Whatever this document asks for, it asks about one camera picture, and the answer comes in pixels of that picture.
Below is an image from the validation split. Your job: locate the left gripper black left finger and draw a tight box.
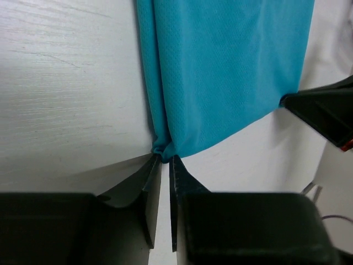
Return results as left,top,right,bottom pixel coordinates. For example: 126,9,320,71
1,155,162,264

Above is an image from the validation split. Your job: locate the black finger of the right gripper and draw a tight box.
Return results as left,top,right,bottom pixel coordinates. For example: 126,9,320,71
280,76,353,152

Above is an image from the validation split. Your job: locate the teal t shirt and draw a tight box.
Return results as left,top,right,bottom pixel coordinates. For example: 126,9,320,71
136,1,314,162

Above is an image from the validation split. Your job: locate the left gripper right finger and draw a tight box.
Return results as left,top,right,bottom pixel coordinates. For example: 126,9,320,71
169,156,341,264

